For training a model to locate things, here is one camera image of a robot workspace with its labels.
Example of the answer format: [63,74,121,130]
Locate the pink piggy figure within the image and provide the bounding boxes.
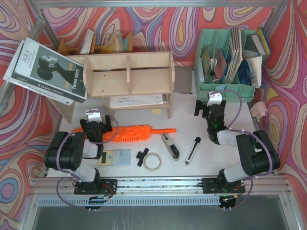
[250,101,267,122]

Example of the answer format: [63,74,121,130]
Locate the grey black stapler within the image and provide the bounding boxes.
[161,134,180,161]

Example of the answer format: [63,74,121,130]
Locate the books in green organizer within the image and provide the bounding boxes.
[200,26,272,88]

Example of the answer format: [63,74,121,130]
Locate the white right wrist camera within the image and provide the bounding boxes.
[207,92,222,106]

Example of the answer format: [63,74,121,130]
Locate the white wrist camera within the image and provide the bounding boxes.
[85,108,102,122]
[207,92,222,106]

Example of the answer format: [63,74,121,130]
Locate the masking tape roll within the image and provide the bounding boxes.
[143,152,162,171]

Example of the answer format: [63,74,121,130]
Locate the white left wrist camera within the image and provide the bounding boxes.
[85,108,102,122]

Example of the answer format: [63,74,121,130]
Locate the white spiral notebook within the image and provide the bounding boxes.
[109,94,167,108]

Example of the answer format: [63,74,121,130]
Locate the orange microfiber duster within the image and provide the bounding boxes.
[72,125,177,143]

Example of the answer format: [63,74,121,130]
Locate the black plastic clip piece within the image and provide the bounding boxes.
[136,148,149,167]

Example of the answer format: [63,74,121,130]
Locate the yellow sticky note pad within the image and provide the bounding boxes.
[152,109,161,115]

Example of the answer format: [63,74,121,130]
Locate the black white magazine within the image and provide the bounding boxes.
[3,38,87,105]

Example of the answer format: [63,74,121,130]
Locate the mint green desk organizer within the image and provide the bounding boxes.
[193,28,269,103]

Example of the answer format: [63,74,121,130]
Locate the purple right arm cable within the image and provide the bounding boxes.
[208,90,275,177]

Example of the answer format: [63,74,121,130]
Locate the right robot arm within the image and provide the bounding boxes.
[194,100,280,194]

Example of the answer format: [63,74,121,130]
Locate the wooden bookshelf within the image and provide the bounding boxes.
[63,51,176,124]

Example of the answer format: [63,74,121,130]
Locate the light blue paper pad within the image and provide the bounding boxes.
[215,85,226,91]

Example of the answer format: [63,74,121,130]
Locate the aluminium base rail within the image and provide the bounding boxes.
[30,176,293,209]

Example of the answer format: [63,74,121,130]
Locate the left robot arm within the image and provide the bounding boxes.
[44,114,117,196]

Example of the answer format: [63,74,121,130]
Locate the yellow calculator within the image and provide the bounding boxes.
[98,149,130,166]

